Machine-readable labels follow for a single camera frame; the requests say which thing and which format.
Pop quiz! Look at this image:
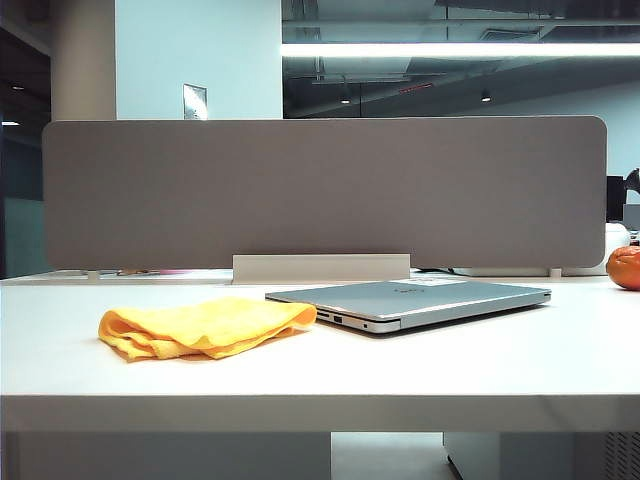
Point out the orange fruit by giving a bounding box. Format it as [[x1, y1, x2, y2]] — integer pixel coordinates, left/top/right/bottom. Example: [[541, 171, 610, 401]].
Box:
[[605, 245, 640, 290]]

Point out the framed wall notice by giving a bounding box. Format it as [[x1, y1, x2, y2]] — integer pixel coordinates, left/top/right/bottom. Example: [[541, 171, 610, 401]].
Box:
[[182, 83, 208, 121]]

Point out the beige round pillar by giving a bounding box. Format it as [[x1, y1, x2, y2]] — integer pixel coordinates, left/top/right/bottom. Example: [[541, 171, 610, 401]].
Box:
[[49, 0, 117, 122]]

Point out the white box behind partition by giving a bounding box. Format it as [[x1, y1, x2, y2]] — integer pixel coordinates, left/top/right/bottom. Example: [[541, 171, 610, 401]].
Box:
[[605, 222, 631, 262]]

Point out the grey fabric desk partition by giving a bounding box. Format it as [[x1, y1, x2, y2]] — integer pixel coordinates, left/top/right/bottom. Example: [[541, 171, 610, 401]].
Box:
[[41, 115, 608, 272]]

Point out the yellow cloth rag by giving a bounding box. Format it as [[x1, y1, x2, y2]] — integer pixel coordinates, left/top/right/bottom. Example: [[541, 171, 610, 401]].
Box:
[[97, 296, 319, 361]]

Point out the black computer monitor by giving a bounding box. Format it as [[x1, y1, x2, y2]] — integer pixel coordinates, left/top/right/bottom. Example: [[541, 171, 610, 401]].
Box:
[[606, 175, 627, 222]]

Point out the silver closed laptop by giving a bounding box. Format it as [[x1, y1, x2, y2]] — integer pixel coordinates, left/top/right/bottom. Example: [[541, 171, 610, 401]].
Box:
[[264, 279, 553, 336]]

